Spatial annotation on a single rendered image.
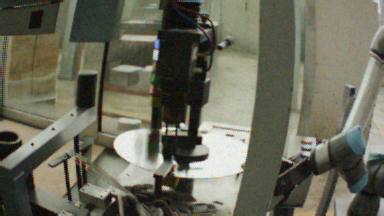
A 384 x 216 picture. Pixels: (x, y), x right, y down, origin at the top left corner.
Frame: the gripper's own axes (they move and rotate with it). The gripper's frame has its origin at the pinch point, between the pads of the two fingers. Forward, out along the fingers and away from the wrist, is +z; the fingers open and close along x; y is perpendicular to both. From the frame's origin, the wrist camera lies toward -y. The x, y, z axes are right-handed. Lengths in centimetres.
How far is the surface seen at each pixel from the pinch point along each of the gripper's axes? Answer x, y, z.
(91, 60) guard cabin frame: 54, 28, 54
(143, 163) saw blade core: 15.5, -13.7, 13.2
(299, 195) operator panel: -12.1, 25.1, -2.5
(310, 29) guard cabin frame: 35, 52, -18
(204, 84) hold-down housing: 25.7, -7.2, -3.3
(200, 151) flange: 13.7, 0.2, 7.9
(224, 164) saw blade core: 9.1, -1.2, 2.6
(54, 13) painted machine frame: 56, -29, 15
